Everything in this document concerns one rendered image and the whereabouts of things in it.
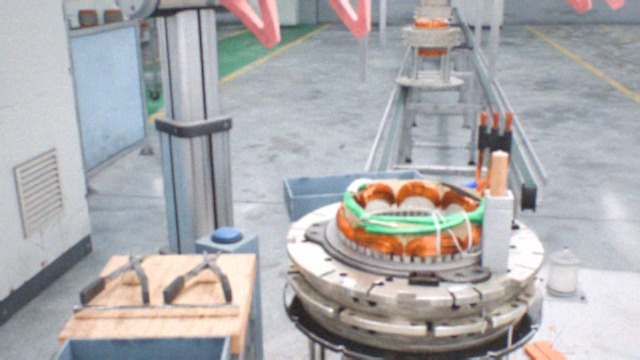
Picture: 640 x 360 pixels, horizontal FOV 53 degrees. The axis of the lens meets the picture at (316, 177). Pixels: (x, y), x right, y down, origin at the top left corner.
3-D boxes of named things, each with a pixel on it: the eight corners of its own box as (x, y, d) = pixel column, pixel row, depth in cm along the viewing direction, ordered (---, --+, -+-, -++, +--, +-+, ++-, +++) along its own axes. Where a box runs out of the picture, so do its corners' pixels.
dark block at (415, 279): (407, 279, 71) (408, 269, 71) (438, 281, 71) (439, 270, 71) (407, 285, 70) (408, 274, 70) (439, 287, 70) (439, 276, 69)
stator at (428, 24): (422, 51, 383) (423, 17, 377) (456, 54, 370) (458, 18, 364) (403, 55, 366) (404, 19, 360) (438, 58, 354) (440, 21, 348)
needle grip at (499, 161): (506, 207, 71) (511, 154, 70) (492, 208, 71) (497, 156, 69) (499, 202, 73) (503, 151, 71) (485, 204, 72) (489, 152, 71)
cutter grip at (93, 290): (86, 305, 70) (84, 292, 69) (80, 305, 70) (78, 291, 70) (106, 289, 74) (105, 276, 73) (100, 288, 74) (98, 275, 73)
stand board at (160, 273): (242, 354, 67) (240, 334, 67) (59, 357, 67) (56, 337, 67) (256, 269, 86) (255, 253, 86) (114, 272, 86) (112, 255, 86)
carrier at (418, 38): (415, 75, 399) (417, 24, 390) (474, 80, 377) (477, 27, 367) (382, 83, 370) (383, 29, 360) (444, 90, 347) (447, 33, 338)
